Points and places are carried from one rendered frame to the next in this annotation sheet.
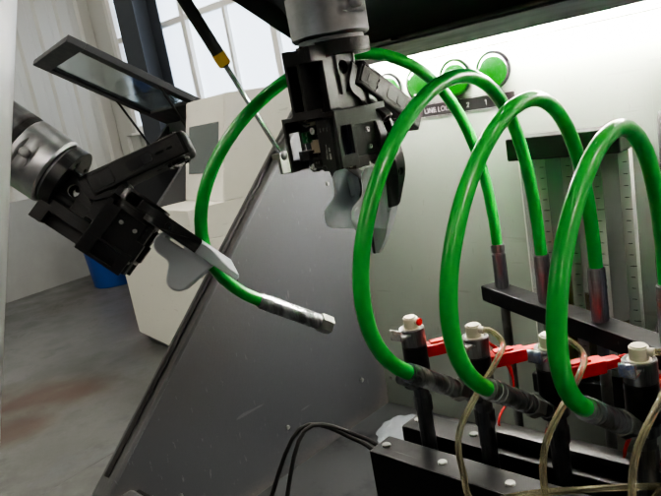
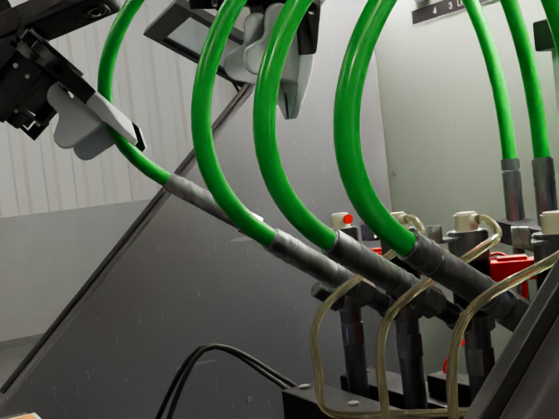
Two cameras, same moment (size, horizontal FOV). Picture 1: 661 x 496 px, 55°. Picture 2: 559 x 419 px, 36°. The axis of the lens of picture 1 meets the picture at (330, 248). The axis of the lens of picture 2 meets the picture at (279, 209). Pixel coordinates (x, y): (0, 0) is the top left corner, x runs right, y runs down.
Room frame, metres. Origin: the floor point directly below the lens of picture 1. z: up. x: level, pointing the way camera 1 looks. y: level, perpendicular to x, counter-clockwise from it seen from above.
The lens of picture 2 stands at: (-0.04, -0.22, 1.18)
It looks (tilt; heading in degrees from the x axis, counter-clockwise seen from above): 3 degrees down; 16
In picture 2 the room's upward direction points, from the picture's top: 6 degrees counter-clockwise
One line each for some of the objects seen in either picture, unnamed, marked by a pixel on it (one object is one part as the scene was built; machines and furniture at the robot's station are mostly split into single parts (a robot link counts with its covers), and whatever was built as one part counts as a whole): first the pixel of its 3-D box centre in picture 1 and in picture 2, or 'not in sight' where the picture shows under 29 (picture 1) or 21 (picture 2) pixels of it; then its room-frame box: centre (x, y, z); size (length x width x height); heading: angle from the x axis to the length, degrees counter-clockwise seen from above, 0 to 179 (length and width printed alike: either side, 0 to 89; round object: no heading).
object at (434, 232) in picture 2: (540, 349); (450, 231); (0.55, -0.17, 1.12); 0.03 x 0.02 x 0.01; 134
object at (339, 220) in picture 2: (412, 328); (342, 229); (0.67, -0.07, 1.12); 0.02 x 0.02 x 0.03
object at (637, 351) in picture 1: (640, 360); (556, 234); (0.50, -0.24, 1.12); 0.02 x 0.02 x 0.03
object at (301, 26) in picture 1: (330, 20); not in sight; (0.63, -0.04, 1.45); 0.08 x 0.08 x 0.05
